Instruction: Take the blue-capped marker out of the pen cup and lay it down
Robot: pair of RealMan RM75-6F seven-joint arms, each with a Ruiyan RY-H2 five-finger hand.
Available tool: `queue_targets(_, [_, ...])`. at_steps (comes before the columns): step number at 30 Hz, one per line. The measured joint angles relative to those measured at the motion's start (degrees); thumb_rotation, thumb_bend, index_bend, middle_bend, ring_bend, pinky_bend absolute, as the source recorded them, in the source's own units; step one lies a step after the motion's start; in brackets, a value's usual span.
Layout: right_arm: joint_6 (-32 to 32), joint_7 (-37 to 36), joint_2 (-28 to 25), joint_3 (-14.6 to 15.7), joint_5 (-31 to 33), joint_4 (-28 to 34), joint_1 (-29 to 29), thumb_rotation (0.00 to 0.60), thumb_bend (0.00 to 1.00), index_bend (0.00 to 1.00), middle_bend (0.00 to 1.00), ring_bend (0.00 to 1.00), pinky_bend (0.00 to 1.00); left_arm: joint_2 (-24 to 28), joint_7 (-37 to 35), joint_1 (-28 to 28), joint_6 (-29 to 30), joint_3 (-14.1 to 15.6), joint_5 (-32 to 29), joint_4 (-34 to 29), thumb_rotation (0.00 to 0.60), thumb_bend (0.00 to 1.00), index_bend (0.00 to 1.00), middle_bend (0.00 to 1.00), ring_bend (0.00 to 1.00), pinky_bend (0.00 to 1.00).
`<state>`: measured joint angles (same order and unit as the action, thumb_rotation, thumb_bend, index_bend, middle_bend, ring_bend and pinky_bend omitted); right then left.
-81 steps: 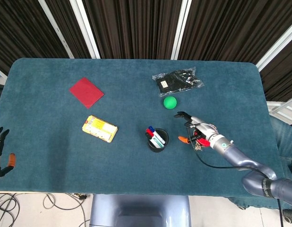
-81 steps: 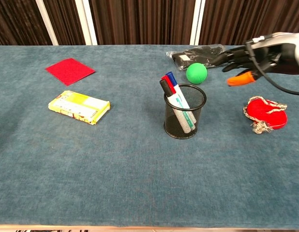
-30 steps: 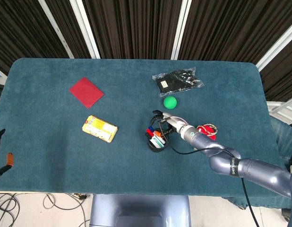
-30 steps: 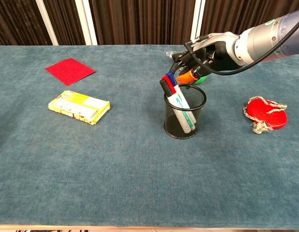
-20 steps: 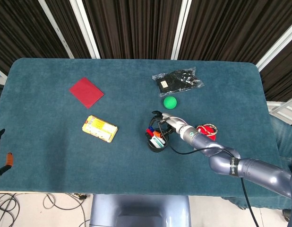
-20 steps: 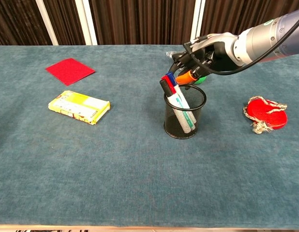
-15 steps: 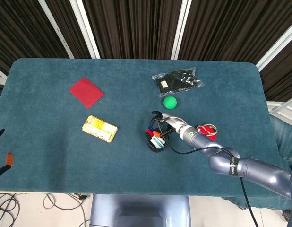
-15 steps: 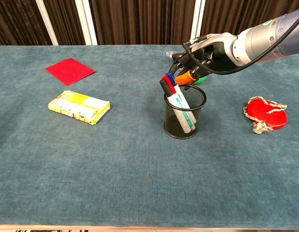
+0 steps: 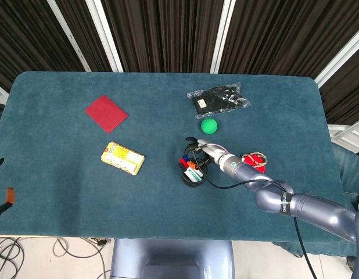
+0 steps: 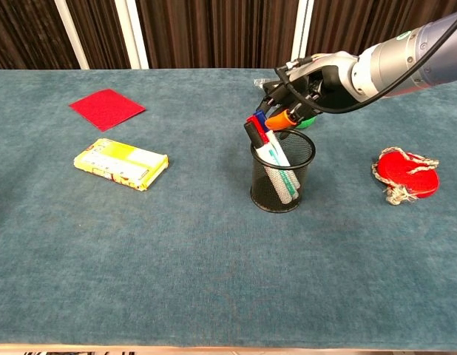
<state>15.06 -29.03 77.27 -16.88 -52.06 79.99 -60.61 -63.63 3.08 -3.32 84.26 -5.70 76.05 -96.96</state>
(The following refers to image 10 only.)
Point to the red square felt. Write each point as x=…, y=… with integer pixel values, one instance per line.
x=106, y=109

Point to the dark brown curtain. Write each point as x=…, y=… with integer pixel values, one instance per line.
x=221, y=33

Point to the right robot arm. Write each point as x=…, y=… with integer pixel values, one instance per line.
x=398, y=63

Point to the yellow snack packet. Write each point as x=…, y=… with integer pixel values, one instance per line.
x=119, y=162

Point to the markers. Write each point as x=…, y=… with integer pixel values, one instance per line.
x=259, y=119

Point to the black mesh pen cup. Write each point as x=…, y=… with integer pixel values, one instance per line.
x=263, y=192

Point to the red-capped white marker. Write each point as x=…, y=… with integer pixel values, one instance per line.
x=259, y=131

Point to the wide white post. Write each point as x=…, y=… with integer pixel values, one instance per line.
x=132, y=35
x=302, y=29

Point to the blue table cloth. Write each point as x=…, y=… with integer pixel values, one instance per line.
x=176, y=251

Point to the black-capped white marker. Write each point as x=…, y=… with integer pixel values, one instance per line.
x=253, y=135

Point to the green ball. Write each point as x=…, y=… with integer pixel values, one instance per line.
x=308, y=122

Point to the thin white post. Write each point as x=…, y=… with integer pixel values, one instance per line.
x=71, y=35

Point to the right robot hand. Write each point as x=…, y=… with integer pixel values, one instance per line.
x=335, y=70

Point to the clear bag with black item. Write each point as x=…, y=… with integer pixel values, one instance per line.
x=263, y=82

